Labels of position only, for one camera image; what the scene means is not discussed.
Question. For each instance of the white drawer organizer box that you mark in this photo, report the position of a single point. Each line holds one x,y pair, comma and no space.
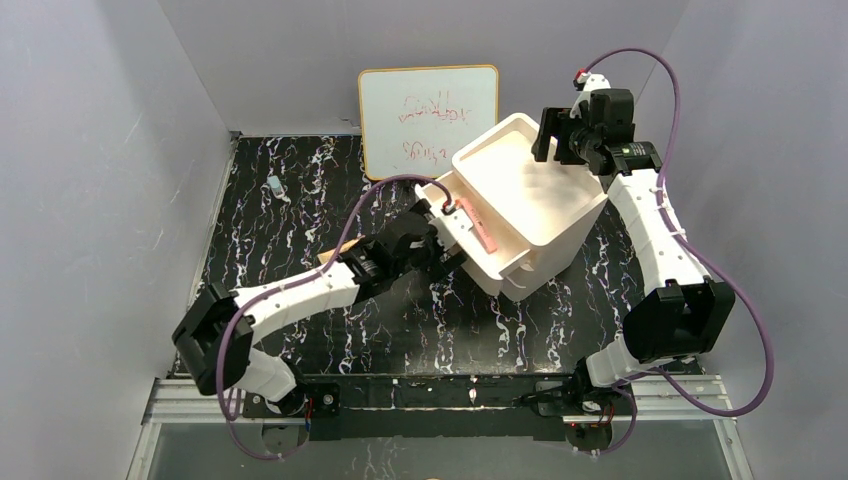
538,214

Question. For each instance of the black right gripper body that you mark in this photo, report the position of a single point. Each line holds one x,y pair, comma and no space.
559,134

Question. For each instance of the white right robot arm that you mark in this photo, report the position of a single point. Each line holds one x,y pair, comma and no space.
684,308

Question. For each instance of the white top drawer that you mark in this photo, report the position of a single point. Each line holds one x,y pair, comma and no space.
495,273

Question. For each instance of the yellow framed whiteboard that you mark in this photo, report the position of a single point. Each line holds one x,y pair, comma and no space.
414,119

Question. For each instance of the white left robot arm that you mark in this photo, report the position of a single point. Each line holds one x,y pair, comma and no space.
218,336

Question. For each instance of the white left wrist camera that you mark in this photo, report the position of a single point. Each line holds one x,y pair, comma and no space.
454,231

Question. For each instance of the aluminium rail frame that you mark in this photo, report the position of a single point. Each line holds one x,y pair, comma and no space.
184,437

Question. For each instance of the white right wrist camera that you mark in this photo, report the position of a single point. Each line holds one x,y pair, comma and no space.
586,83

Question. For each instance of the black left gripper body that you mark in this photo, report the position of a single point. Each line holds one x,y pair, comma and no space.
432,240

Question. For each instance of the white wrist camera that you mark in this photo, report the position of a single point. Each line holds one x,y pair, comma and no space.
454,231
586,83

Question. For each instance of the pink rectangular makeup stick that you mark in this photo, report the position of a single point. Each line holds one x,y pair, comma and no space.
486,239

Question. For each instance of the small light blue eraser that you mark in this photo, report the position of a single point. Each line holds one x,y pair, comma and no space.
276,187

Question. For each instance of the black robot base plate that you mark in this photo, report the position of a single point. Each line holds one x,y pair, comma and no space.
543,407

